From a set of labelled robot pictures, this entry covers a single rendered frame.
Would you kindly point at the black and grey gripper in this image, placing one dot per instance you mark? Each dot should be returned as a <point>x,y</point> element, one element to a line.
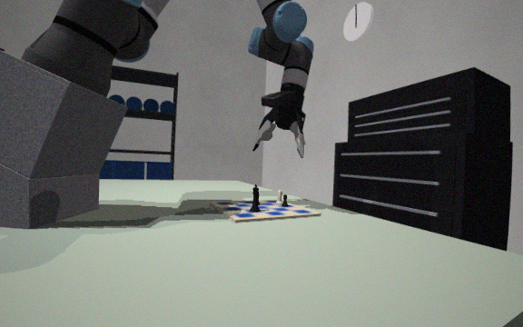
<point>286,117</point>

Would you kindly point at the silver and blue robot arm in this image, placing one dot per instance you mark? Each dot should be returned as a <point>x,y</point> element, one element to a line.
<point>85,35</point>

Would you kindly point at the blue and cream checkered chessboard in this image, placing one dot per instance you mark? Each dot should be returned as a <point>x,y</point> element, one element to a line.
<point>239,211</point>

